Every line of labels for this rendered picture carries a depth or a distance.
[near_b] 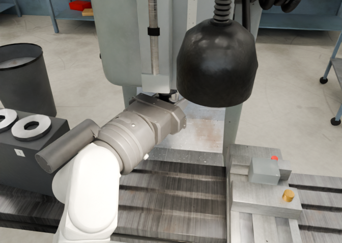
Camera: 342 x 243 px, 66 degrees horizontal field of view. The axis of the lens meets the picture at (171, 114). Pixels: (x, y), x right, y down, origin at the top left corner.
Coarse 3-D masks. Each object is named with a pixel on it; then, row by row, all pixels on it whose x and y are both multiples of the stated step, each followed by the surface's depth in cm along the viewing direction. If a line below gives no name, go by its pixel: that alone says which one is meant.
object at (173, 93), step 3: (171, 90) 52; (174, 90) 52; (177, 90) 52; (159, 93) 52; (162, 93) 51; (165, 93) 51; (168, 93) 51; (171, 93) 51; (174, 93) 51; (177, 93) 52; (162, 96) 52; (165, 96) 51; (168, 96) 51; (171, 96) 51; (174, 96) 52
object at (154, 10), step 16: (144, 0) 31; (160, 0) 31; (144, 16) 32; (160, 16) 32; (144, 32) 33; (160, 32) 33; (144, 48) 35; (160, 48) 34; (144, 64) 36; (160, 64) 36; (144, 80) 37; (160, 80) 37
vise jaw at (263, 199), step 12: (240, 192) 61; (252, 192) 61; (264, 192) 61; (276, 192) 61; (240, 204) 60; (252, 204) 59; (264, 204) 58; (276, 204) 58; (288, 204) 58; (300, 204) 58; (276, 216) 60; (288, 216) 59
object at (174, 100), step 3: (156, 93) 53; (159, 96) 52; (177, 96) 52; (162, 99) 52; (165, 99) 52; (168, 99) 52; (171, 99) 52; (174, 99) 52; (177, 99) 53; (168, 102) 52; (171, 102) 52; (174, 102) 53
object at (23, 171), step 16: (0, 112) 70; (16, 112) 72; (0, 128) 65; (16, 128) 65; (32, 128) 67; (48, 128) 65; (64, 128) 69; (0, 144) 63; (16, 144) 62; (32, 144) 62; (48, 144) 64; (0, 160) 68; (16, 160) 66; (32, 160) 64; (0, 176) 73; (16, 176) 71; (32, 176) 69; (48, 176) 67; (48, 192) 72
